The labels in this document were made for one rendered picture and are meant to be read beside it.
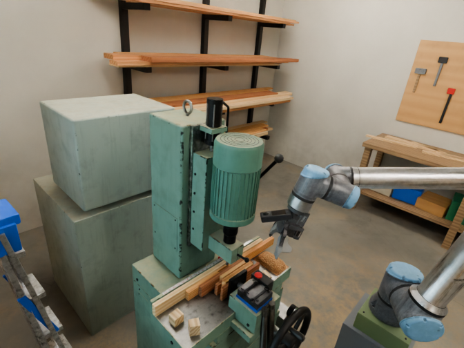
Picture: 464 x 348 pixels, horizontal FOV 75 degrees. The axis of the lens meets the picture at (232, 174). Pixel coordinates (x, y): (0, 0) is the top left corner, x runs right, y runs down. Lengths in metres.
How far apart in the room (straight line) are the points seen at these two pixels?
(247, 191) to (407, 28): 3.49
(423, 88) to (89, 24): 3.51
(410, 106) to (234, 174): 3.40
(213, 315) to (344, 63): 3.82
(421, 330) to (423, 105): 3.04
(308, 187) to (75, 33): 2.52
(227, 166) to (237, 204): 0.15
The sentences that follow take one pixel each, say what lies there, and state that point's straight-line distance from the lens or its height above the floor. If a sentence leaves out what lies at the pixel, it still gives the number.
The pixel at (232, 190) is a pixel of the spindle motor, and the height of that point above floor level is 1.35.
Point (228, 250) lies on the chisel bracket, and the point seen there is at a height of 1.06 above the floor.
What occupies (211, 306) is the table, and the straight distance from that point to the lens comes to 1.25.
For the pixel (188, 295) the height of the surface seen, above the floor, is 0.93.
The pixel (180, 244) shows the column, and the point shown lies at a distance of 1.36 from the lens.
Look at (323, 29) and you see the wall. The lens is 4.66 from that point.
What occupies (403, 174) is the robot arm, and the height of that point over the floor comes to 1.41.
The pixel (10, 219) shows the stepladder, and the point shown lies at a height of 1.15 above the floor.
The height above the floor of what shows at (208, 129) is 1.52.
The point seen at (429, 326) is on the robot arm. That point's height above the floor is 0.87.
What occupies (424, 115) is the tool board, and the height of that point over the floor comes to 1.17.
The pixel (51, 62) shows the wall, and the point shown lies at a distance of 3.07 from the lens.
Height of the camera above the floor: 1.83
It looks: 25 degrees down
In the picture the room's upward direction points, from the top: 5 degrees clockwise
